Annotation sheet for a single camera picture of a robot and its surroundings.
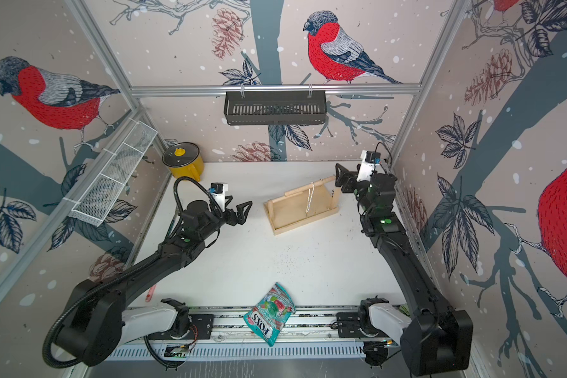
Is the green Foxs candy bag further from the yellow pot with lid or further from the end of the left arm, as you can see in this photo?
the yellow pot with lid

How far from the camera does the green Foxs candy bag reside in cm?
71

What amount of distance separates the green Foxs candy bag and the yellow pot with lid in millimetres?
655

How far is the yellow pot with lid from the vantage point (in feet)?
3.57

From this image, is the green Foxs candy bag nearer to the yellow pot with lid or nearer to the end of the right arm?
the end of the right arm

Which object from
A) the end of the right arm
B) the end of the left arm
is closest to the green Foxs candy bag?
the end of the left arm

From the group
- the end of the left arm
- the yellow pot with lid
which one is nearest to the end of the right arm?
the end of the left arm

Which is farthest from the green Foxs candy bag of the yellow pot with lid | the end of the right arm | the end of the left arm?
the yellow pot with lid

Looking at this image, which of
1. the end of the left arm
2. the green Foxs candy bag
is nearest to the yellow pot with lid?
the end of the left arm

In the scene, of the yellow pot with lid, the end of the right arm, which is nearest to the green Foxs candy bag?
the end of the right arm

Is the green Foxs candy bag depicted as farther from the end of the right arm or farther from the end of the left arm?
the end of the right arm

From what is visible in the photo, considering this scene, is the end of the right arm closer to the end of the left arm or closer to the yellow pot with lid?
the end of the left arm
